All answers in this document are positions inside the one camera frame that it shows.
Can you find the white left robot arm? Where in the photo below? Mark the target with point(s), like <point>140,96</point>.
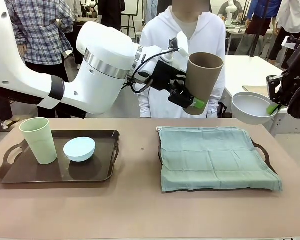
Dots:
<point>102,62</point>

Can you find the white bowl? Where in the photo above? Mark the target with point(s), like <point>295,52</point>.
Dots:
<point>250,110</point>

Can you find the tall brown cup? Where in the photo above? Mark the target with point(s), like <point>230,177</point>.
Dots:
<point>202,82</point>

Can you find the person in white hoodie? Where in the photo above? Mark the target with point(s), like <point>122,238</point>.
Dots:
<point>165,30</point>

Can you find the light blue bowl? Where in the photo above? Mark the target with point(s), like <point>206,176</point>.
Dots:
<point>78,150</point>

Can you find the dark brown serving tray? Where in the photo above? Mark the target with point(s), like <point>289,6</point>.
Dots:
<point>272,168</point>
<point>90,170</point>

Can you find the person in blue jacket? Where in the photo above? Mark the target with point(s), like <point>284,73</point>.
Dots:
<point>262,12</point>

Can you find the person in black top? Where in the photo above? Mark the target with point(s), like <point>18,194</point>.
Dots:
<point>112,12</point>

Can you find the black stool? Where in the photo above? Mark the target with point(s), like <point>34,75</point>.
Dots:
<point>225,110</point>

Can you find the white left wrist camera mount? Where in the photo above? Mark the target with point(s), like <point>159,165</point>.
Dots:
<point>176,52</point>

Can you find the tall pale green cup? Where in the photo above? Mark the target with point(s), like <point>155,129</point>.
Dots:
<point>41,145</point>

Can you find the person in blue plaid shirt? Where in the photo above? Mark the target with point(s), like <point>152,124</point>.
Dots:
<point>40,27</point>

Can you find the person in white shirt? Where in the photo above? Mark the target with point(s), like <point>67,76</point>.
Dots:
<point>290,20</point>

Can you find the white side table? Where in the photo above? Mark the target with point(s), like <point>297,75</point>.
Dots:
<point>247,70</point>

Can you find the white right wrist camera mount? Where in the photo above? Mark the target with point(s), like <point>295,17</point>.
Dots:
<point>288,42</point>

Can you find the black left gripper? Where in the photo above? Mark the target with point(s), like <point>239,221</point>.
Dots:
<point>165,77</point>

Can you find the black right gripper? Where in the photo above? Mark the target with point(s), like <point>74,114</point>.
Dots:
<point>298,67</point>

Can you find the black easel stand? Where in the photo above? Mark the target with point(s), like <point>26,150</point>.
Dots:
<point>130,27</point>

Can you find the green cloth mat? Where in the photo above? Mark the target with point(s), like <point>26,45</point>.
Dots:
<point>215,160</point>

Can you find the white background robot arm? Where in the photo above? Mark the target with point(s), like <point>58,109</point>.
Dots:
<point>231,12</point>

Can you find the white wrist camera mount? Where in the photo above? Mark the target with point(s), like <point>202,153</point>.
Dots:
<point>176,52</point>
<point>288,42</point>

